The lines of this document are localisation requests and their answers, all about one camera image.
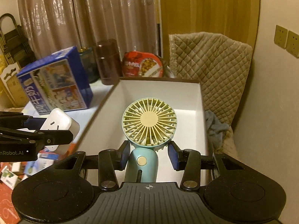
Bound light blue medicine box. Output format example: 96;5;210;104
24;158;55;176

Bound green white spray box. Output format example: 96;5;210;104
1;168;21;190

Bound white power adapter cube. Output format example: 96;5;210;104
40;108;80;155

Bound quilted beige chair cover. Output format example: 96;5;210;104
169;32;253;158

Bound brown thermos flask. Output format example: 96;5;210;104
93;38;123;85

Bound wall socket plate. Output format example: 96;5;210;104
286;30;299;58
274;25;288;49

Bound brown cardboard storage box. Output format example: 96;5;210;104
75;78;208;155

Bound teal handheld mini fan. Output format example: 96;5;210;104
122;98;177;183

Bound dark green glass jar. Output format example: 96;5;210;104
78;48;100;83

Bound red instant rice bowl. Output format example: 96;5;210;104
122;51;164;77

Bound cardboard boxes on floor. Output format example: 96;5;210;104
1;62;29;108

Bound beige curtain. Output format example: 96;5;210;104
16;0;161;60

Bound grey cloth on chair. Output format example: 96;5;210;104
205;110;230;151

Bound blue white small box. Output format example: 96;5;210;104
38;152;60;161

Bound black folding cart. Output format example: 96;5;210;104
1;13;36;68

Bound blue milk carton box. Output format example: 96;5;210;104
17;46;93;115

